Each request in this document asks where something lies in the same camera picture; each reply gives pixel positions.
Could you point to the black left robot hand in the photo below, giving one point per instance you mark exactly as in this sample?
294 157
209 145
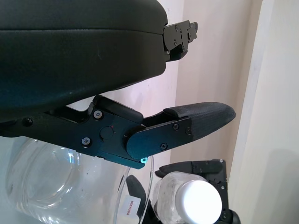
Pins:
70 58

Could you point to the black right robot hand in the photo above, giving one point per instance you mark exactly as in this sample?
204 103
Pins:
210 169

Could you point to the clear plastic water bottle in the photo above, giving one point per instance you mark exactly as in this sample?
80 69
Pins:
198 200

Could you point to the clear glass cup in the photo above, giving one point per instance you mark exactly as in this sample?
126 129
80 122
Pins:
46 186

